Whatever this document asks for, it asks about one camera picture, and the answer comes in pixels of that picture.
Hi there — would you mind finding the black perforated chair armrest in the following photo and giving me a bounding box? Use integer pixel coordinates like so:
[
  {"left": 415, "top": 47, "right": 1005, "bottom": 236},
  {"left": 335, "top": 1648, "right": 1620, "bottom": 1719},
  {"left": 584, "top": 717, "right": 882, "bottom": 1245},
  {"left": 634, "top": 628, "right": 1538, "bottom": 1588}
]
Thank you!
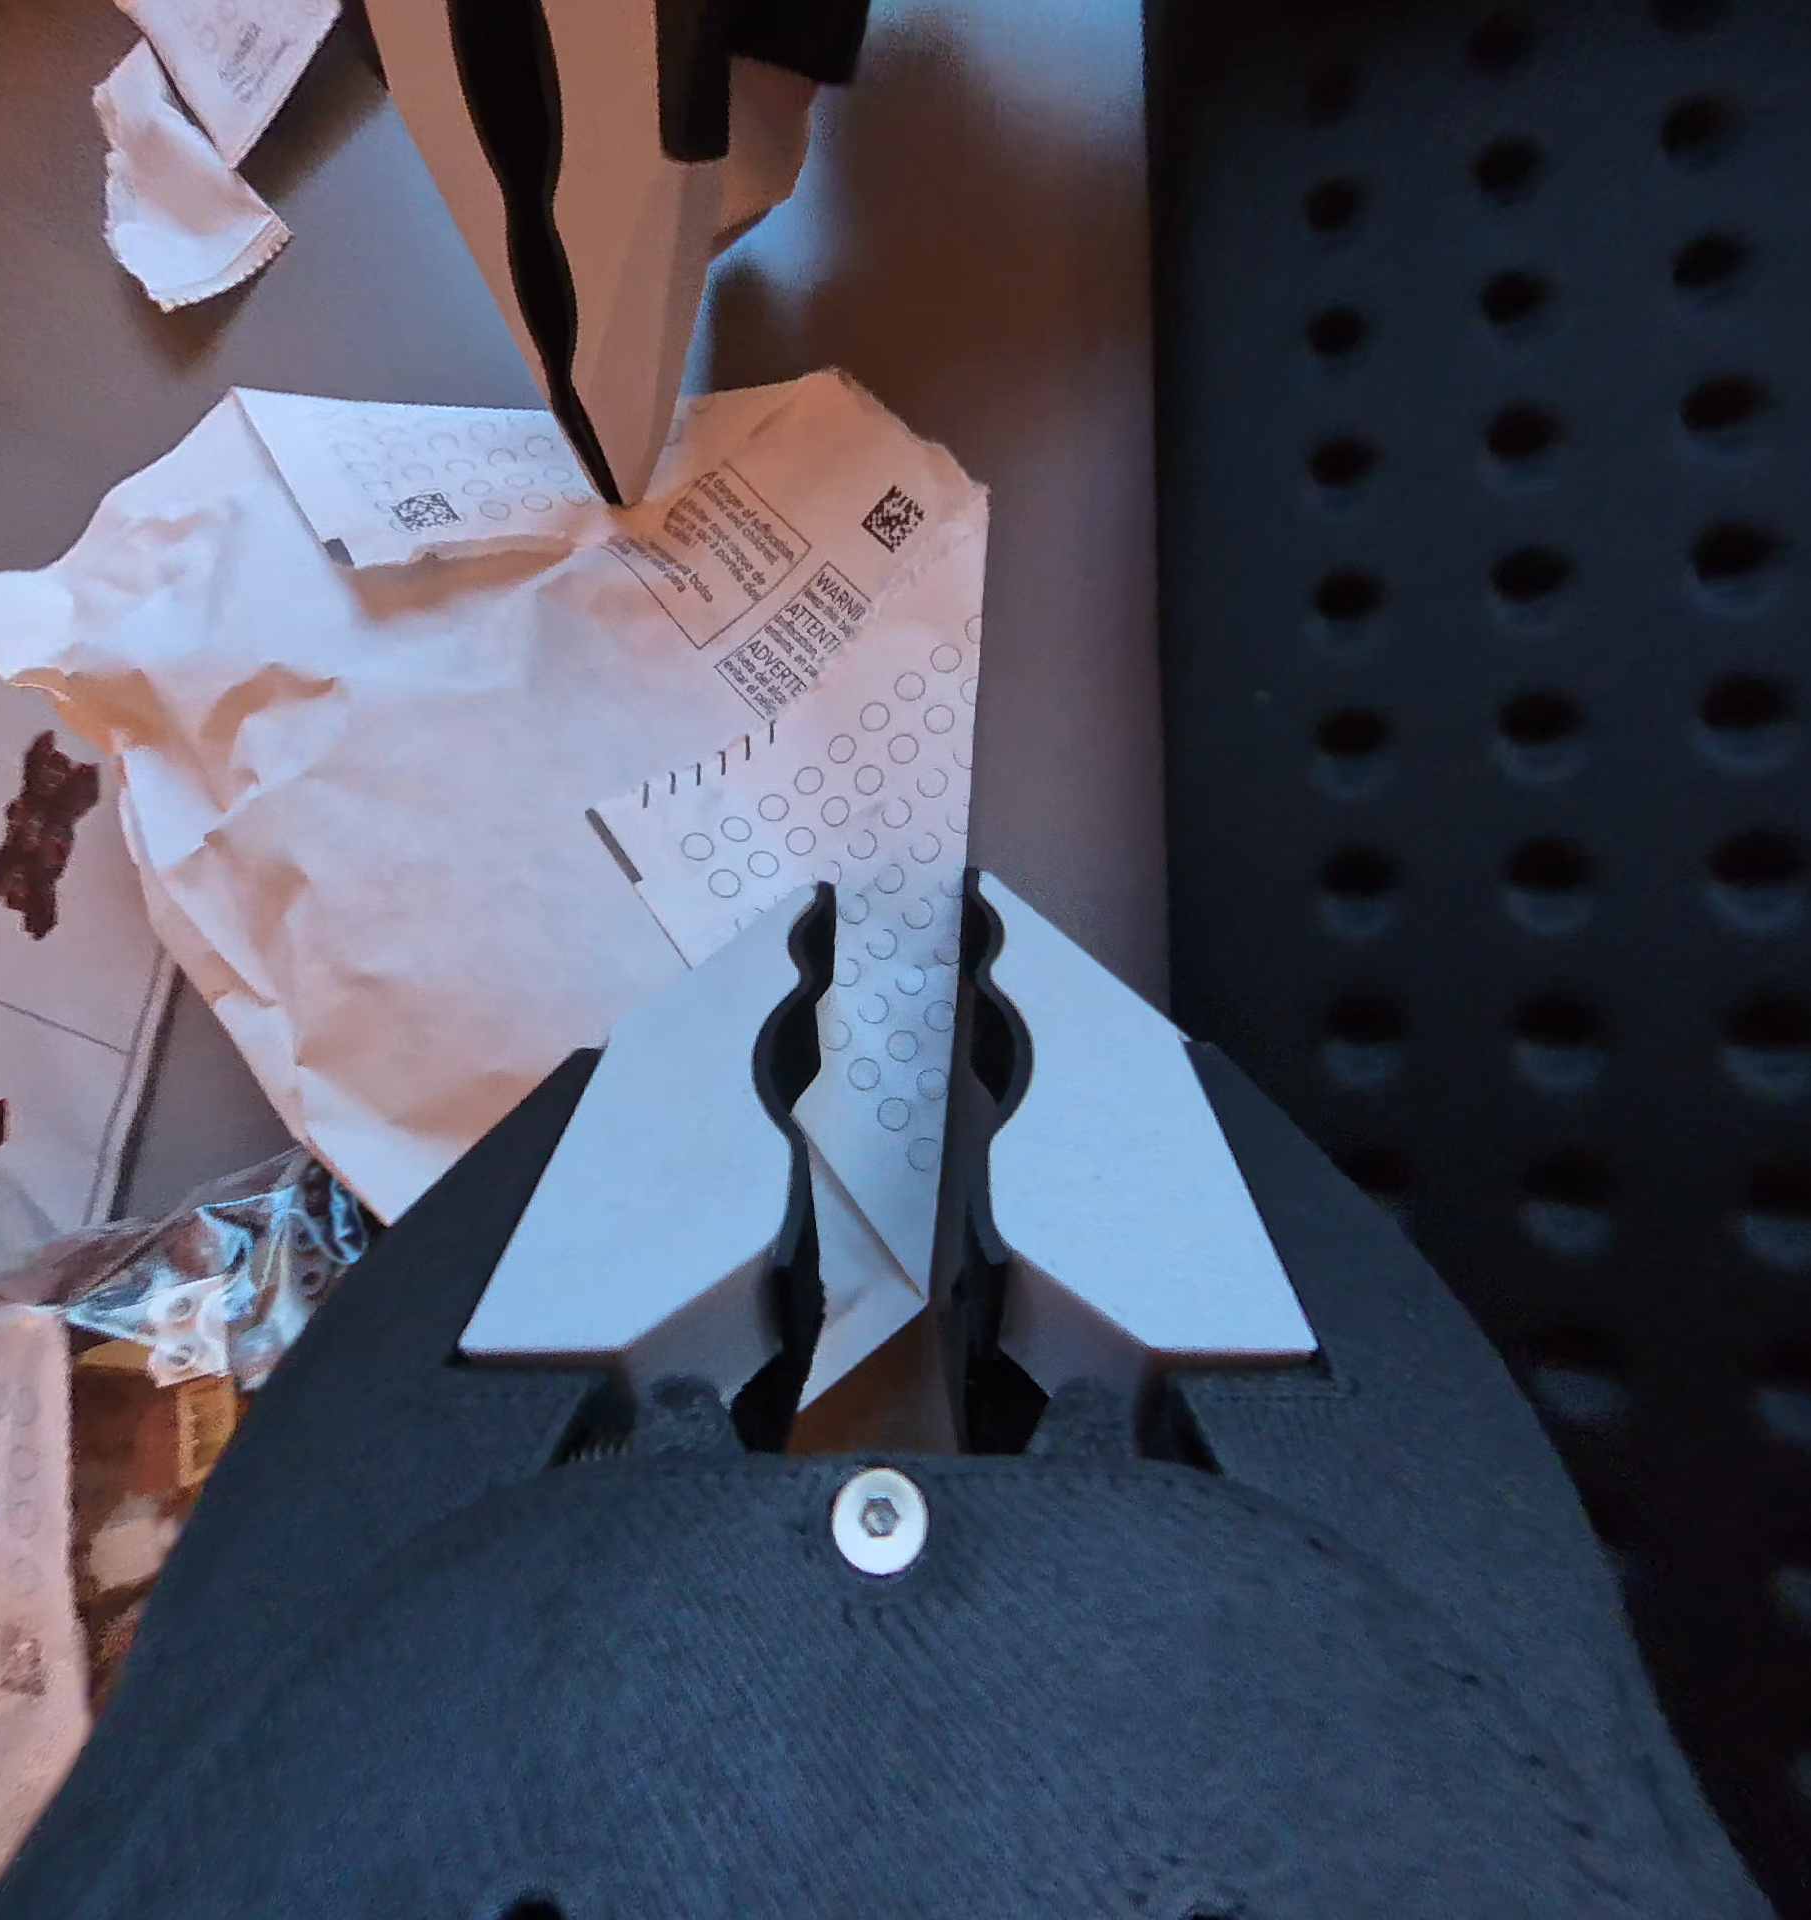
[{"left": 1146, "top": 0, "right": 1811, "bottom": 1920}]

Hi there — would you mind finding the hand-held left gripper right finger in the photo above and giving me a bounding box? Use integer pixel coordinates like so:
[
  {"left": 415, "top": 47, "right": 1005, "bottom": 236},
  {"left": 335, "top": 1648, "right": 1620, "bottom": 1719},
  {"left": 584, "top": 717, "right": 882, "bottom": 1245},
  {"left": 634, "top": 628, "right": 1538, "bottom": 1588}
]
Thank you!
[{"left": 957, "top": 866, "right": 1320, "bottom": 1447}]

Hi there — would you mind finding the clear zip bag green seal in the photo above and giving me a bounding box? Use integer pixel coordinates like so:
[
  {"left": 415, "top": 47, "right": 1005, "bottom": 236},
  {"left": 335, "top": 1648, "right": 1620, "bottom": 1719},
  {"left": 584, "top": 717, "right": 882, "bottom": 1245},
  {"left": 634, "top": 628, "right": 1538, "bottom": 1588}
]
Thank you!
[{"left": 0, "top": 1130, "right": 391, "bottom": 1666}]

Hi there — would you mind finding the large white paper bag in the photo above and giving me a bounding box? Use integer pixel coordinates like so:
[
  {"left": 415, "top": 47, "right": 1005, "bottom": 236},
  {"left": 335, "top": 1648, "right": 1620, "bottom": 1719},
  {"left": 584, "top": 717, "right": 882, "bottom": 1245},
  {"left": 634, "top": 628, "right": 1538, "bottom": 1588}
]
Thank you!
[{"left": 0, "top": 367, "right": 991, "bottom": 1413}]

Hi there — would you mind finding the white printed paper packet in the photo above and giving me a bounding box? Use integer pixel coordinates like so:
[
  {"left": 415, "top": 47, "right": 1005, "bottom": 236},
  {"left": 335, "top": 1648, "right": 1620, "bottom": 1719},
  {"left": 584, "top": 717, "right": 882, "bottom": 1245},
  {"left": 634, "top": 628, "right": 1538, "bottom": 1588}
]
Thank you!
[{"left": 0, "top": 1301, "right": 91, "bottom": 1795}]

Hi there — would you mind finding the torn white paper packet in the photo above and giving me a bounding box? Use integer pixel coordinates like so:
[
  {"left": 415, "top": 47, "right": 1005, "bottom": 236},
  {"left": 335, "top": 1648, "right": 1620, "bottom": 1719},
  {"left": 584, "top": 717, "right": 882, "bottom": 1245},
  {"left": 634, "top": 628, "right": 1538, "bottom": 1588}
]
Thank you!
[{"left": 91, "top": 41, "right": 293, "bottom": 313}]

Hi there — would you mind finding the open instruction booklet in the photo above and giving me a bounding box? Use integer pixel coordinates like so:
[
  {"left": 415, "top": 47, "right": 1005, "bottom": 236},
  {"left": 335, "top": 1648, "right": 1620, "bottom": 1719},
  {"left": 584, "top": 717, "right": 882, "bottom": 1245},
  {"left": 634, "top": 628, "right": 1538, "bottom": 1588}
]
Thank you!
[{"left": 0, "top": 637, "right": 184, "bottom": 1231}]

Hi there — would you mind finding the pile of small toy bricks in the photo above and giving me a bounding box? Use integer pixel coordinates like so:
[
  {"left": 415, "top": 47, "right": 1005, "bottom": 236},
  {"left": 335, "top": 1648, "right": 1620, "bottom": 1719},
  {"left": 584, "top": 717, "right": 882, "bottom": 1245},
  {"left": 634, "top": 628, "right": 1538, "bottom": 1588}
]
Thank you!
[{"left": 64, "top": 1319, "right": 254, "bottom": 1666}]

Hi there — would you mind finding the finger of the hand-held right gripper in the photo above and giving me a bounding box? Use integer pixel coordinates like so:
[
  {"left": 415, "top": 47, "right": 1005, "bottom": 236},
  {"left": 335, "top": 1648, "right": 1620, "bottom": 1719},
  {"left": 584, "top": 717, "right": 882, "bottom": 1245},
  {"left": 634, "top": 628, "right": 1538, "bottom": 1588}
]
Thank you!
[
  {"left": 544, "top": 0, "right": 820, "bottom": 506},
  {"left": 365, "top": 0, "right": 622, "bottom": 505}
]

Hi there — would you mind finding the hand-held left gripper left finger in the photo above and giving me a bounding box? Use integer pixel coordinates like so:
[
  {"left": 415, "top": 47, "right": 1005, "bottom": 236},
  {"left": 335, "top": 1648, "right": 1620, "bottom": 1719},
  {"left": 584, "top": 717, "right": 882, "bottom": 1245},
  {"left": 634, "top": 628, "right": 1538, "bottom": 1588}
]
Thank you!
[{"left": 455, "top": 883, "right": 838, "bottom": 1418}]

